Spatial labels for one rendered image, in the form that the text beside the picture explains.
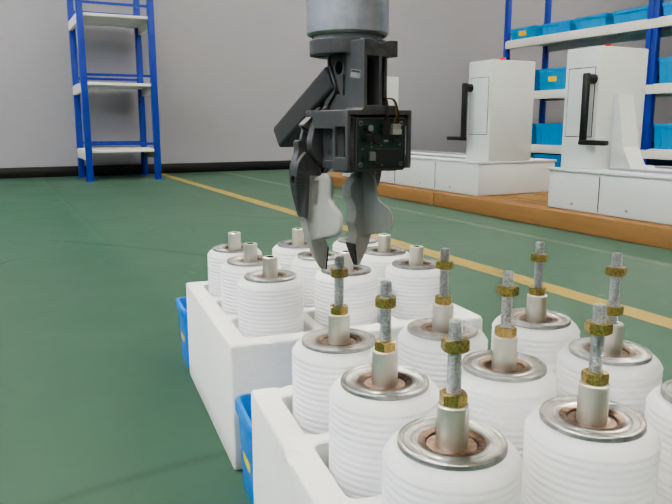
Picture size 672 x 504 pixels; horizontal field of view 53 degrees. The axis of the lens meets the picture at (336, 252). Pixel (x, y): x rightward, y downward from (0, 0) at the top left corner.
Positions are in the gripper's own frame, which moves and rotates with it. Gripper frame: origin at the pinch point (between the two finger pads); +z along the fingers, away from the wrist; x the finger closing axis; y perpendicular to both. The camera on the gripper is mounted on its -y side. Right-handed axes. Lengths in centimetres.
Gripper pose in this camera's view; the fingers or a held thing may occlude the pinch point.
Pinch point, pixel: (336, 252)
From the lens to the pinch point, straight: 67.5
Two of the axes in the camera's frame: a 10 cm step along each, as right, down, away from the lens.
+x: 8.4, -1.0, 5.4
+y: 5.5, 1.6, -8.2
